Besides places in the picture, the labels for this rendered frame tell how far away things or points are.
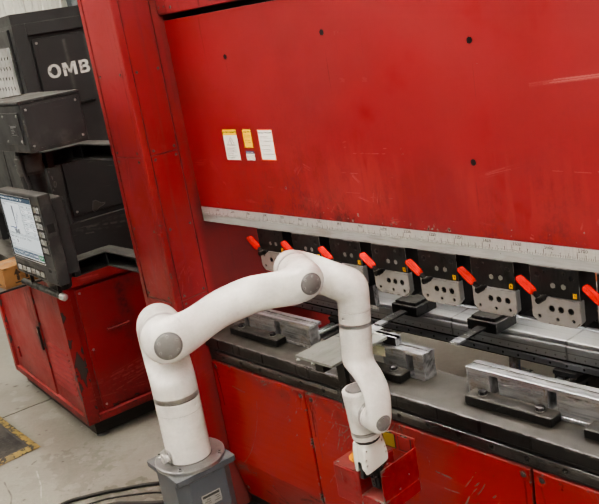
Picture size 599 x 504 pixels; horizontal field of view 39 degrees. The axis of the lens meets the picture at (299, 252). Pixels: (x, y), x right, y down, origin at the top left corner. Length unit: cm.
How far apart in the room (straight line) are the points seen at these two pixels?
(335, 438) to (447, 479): 51
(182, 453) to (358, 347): 55
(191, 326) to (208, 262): 140
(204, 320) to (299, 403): 111
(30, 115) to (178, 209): 66
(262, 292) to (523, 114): 81
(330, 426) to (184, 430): 96
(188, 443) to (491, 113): 118
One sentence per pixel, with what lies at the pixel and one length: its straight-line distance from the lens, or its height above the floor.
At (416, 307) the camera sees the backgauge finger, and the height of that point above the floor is 102.
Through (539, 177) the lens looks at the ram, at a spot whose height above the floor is 158.
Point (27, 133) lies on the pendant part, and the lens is 330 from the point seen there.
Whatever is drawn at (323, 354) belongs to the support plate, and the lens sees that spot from 284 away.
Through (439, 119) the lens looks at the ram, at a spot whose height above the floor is 174.
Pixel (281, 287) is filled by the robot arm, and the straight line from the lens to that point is 217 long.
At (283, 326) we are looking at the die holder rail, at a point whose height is 94.
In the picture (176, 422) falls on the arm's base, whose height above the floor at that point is 114.
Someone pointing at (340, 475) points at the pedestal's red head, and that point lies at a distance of 266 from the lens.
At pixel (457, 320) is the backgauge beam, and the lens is 302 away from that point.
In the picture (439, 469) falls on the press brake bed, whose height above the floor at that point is 65.
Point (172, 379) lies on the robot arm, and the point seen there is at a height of 125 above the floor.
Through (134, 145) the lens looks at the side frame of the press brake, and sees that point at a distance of 338.
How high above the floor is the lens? 210
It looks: 16 degrees down
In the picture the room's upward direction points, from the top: 10 degrees counter-clockwise
